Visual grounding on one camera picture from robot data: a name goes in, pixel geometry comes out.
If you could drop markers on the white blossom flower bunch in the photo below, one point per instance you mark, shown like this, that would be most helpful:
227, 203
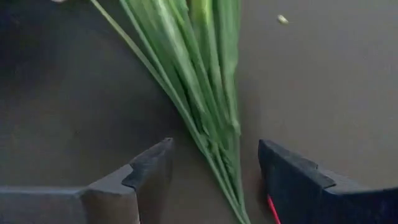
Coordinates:
199, 77

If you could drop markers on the small pale crumb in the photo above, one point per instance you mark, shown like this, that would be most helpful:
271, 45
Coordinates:
282, 19

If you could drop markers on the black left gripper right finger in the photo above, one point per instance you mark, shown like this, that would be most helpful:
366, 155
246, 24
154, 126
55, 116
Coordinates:
311, 199

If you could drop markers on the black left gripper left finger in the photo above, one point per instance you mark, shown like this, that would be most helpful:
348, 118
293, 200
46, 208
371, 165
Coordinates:
93, 205

